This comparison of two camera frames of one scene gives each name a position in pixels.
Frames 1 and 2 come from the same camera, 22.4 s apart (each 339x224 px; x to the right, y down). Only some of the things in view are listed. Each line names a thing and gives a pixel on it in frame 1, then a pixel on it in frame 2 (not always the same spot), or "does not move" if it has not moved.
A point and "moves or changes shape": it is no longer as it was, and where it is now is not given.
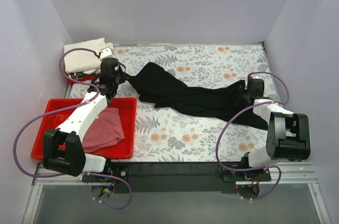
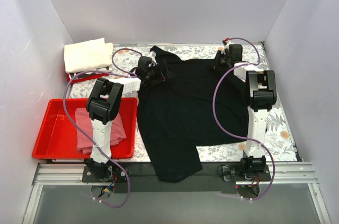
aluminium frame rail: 300,172 does not move
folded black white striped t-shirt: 83,74 does not move
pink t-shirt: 105,132 does not move
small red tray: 91,77 does not move
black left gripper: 122,76 → 164,74
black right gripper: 244,95 → 219,63
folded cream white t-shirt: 80,60 does not move
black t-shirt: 156,87 moves or changes shape
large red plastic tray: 127,109 does not move
